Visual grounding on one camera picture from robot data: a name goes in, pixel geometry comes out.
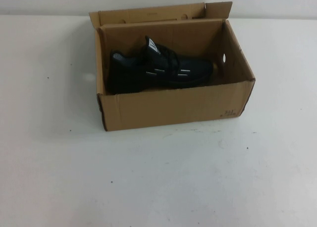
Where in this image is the black mesh sneaker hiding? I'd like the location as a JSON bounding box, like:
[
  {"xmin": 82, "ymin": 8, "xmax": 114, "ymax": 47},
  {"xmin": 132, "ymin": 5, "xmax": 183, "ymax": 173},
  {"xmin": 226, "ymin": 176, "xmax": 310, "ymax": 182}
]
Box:
[{"xmin": 106, "ymin": 35, "xmax": 220, "ymax": 95}]

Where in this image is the brown cardboard shoe box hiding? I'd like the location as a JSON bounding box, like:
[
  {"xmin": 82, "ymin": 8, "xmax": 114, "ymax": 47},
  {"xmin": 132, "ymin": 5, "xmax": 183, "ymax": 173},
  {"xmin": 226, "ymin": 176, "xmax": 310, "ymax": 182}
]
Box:
[{"xmin": 88, "ymin": 1, "xmax": 257, "ymax": 133}]

